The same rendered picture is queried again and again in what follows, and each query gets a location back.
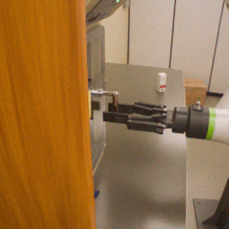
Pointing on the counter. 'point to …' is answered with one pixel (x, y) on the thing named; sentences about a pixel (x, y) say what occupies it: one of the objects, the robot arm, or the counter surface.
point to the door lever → (112, 99)
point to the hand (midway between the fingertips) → (116, 112)
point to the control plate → (104, 6)
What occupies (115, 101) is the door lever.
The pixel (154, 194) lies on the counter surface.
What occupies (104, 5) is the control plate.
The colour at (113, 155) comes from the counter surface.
